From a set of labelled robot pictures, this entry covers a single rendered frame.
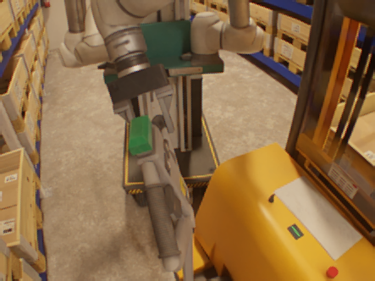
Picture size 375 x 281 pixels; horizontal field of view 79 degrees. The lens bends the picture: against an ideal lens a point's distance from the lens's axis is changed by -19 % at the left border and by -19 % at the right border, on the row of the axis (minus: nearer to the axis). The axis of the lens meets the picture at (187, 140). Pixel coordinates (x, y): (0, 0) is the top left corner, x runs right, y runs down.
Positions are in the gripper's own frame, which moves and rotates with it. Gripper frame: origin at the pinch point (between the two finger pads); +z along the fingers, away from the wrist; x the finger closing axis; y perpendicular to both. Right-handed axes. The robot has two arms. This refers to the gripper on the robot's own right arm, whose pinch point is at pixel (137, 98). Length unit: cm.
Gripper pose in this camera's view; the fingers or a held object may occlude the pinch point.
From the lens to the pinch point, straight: 130.7
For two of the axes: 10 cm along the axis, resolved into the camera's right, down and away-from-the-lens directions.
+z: 0.2, 7.7, 6.4
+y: -1.4, -6.3, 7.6
